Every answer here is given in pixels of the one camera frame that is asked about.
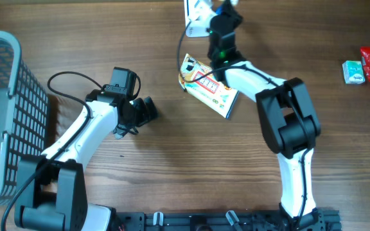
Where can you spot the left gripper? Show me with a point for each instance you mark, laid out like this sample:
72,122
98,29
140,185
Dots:
144,115

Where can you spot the white wet wipes pack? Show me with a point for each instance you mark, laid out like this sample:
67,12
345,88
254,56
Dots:
209,91

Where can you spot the teal tissue pack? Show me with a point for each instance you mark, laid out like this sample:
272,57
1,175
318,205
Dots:
353,72

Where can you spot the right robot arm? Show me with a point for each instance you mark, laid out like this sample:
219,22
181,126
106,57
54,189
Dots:
288,120

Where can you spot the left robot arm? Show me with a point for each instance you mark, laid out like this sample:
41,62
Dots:
51,193

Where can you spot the white barcode scanner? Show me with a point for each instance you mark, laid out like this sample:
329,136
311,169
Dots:
198,14

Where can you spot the grey plastic shopping basket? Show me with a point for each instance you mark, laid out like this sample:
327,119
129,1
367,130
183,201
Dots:
24,111

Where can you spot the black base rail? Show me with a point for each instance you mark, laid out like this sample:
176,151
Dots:
259,220

